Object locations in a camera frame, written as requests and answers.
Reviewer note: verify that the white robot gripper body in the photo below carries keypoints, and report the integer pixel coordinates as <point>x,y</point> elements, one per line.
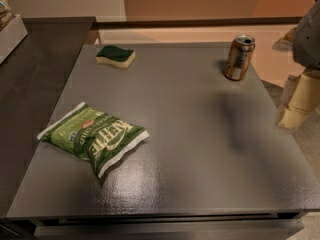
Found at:
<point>308,40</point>

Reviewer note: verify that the dark side counter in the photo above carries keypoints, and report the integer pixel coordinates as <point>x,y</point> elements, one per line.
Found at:
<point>31,81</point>

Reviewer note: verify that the orange soda can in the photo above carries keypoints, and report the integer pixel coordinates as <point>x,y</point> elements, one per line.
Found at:
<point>239,57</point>

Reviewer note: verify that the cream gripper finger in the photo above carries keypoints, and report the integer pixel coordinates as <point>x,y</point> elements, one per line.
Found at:
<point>300,96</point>

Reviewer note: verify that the drawer front under table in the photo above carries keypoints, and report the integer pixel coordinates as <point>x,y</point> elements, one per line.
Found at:
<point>272,229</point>

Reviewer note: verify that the green and yellow sponge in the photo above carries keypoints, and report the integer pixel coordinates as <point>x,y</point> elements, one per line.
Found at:
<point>115,56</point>

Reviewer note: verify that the white box on counter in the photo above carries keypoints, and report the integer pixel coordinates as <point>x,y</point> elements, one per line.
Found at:
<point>11,36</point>

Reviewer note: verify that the green jalapeno chip bag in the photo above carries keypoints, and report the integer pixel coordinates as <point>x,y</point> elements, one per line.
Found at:
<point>94,136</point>

